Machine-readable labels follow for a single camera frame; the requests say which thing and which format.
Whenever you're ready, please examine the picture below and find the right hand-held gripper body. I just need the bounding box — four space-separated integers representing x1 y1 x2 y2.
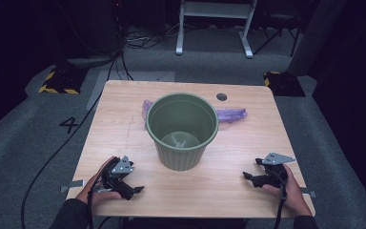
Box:
255 152 296 189

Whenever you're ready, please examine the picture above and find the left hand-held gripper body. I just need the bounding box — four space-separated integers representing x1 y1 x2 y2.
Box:
101 155 135 201

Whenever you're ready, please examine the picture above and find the green ribbed trash bin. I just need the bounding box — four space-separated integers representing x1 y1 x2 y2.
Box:
145 92 220 172

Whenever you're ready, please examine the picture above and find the purple plastic bag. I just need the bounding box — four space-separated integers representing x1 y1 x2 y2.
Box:
141 99 248 128

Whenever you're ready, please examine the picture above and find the person's left hand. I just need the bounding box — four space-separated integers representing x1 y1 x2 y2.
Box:
75 156 123 206

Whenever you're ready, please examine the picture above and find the person's right hand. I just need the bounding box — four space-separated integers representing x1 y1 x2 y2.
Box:
261 164 313 218

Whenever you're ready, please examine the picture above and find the black tripod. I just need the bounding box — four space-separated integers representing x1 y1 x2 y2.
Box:
253 12 301 58

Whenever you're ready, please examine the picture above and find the grey column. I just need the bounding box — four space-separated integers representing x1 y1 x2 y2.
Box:
286 0 347 77

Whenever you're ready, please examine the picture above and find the dark equipment stand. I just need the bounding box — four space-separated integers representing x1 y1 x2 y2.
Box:
55 0 123 70

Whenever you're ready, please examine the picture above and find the white metal stand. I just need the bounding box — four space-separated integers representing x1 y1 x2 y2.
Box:
174 0 258 59

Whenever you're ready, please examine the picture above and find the right hand-held gripper cable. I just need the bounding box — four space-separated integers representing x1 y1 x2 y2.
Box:
273 176 289 229

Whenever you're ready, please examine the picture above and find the hand-held gripper cable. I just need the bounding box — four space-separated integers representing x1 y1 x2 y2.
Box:
87 187 97 229
273 176 289 229

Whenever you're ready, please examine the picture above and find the grey table bracket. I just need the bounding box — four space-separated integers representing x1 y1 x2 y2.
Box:
299 187 316 198
60 179 86 194

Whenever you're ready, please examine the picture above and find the left hand-held gripper cable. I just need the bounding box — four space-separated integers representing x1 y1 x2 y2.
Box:
87 187 97 229

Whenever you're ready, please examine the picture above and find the long black floor cable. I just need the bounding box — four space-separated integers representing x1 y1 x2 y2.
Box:
20 53 123 229

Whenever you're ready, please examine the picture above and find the black yellow striped base plate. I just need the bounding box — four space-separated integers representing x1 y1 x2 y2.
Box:
263 71 307 98
38 67 89 95

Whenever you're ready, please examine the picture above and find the bundle of floor cables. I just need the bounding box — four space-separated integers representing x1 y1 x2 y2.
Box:
123 23 180 51

